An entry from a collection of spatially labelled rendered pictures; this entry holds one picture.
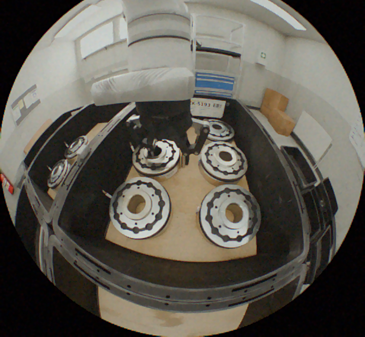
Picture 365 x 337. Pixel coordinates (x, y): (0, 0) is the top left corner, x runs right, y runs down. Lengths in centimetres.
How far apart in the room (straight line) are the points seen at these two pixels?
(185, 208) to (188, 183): 5
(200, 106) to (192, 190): 25
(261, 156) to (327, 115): 282
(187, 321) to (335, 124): 295
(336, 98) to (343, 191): 166
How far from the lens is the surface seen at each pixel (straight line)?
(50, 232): 20
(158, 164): 20
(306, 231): 16
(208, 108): 35
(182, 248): 19
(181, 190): 20
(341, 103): 296
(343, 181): 284
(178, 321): 26
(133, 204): 19
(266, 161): 20
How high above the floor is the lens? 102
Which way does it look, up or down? 47 degrees down
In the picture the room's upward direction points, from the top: straight up
